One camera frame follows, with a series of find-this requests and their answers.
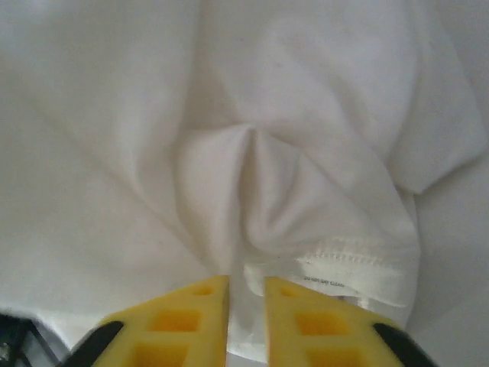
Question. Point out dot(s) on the white t-shirt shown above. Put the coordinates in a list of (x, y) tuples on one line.
[(153, 153)]

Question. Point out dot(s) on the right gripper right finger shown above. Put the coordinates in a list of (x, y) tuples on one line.
[(317, 329)]

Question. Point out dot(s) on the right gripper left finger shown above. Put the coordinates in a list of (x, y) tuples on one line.
[(179, 325)]

